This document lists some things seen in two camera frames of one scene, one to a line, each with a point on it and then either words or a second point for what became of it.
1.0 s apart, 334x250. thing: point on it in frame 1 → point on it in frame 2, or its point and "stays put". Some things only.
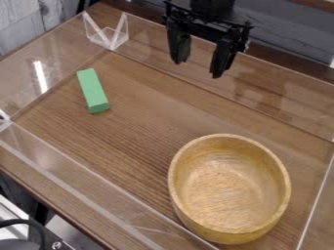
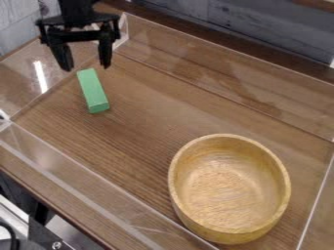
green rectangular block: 95,95 stays put
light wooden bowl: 228,188 stays put
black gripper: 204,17 → 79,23
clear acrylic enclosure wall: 156,156 stays put
